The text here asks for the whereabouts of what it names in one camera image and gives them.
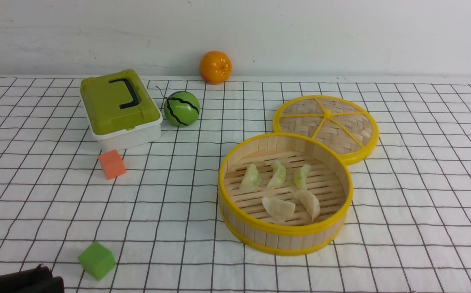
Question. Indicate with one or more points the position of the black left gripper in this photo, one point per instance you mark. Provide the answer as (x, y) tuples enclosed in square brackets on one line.
[(37, 280)]

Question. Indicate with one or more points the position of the pale green dumpling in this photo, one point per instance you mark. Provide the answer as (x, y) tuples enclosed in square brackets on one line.
[(251, 179)]

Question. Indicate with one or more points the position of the cream white dumpling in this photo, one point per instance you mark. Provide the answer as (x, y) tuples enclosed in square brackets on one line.
[(279, 210)]

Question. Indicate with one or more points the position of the green tinted dumpling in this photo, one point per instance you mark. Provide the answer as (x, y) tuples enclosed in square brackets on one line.
[(279, 174)]

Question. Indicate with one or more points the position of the light green dumpling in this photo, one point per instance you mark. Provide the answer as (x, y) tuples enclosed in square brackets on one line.
[(300, 177)]

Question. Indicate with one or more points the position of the white pleated dumpling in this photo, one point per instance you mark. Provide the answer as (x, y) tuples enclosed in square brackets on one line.
[(310, 203)]

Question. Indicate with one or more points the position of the yellow rimmed bamboo steamer tray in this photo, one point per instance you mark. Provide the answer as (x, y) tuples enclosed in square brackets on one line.
[(244, 215)]

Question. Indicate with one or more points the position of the yellow woven bamboo steamer lid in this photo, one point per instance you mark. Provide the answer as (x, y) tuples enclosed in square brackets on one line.
[(341, 125)]

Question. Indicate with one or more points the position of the green foam cube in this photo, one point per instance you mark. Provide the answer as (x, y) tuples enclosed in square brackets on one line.
[(97, 260)]

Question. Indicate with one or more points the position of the orange foam cube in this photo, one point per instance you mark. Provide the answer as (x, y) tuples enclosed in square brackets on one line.
[(112, 164)]

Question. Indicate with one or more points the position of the green lidded white box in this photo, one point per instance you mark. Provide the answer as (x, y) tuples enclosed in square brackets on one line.
[(119, 110)]

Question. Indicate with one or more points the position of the green striped watermelon ball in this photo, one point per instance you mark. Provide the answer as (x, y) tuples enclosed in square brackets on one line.
[(182, 108)]

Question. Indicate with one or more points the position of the orange toy fruit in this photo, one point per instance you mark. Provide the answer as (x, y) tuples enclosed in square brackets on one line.
[(215, 67)]

